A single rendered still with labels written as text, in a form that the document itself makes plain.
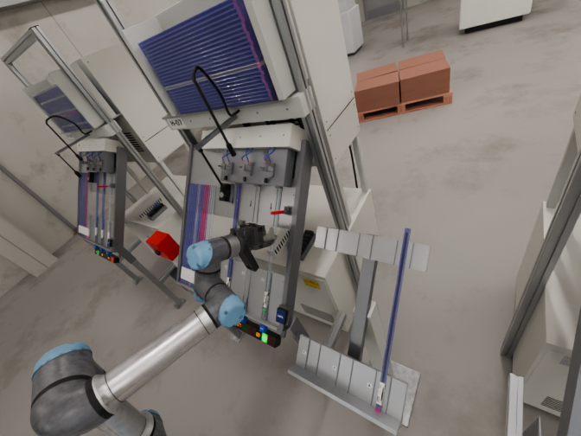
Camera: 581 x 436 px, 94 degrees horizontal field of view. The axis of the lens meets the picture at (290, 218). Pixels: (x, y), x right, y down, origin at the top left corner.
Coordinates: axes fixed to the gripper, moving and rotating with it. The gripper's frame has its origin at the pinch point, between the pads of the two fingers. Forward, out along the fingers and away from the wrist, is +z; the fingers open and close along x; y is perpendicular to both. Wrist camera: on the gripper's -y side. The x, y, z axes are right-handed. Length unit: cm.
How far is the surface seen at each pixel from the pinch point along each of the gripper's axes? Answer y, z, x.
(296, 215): 9.8, 1.7, -10.0
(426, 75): 128, 280, 6
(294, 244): -0.7, 0.4, -10.0
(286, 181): 22.2, 0.4, -6.0
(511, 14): 265, 515, -63
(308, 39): 69, 6, -10
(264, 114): 45.1, -2.0, 2.1
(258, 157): 30.3, 0.3, 7.2
